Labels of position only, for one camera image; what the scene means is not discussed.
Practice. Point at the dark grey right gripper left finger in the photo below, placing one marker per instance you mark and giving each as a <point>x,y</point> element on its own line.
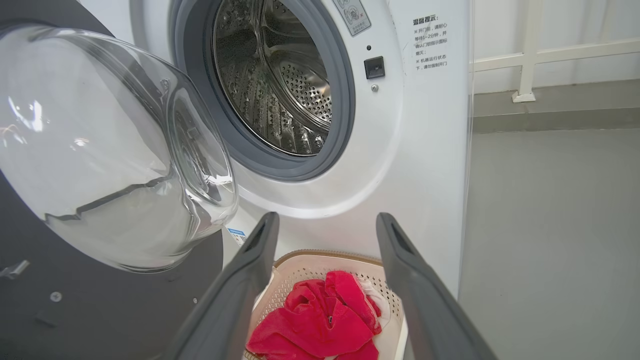
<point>235,300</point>

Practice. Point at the grey rubber door gasket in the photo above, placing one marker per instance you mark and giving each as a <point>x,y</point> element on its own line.
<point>340,100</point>

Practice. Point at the black round glass washer door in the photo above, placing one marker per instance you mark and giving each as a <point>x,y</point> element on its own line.
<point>100,150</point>

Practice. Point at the blue energy label sticker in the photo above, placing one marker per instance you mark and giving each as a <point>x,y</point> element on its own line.
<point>237,236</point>

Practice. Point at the black door latch socket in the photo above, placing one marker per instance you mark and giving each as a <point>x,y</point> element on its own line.
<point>374,67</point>

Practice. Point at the cream perforated laundry basket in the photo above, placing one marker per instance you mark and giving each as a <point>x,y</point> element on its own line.
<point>305,265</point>

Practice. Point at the white front-load washing machine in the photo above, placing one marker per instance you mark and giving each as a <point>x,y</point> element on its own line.
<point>425,150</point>

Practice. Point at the red garment with white trim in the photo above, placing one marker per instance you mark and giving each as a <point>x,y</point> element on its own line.
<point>320,320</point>

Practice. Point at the grey warning sticker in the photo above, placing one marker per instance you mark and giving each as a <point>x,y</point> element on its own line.
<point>352,15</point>

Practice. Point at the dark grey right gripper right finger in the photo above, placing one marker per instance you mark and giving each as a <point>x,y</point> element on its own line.
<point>430,310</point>

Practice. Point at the steel perforated washer drum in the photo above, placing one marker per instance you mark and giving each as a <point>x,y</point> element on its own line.
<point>280,90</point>

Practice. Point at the white metal railing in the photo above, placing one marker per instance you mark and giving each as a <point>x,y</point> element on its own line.
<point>527,55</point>

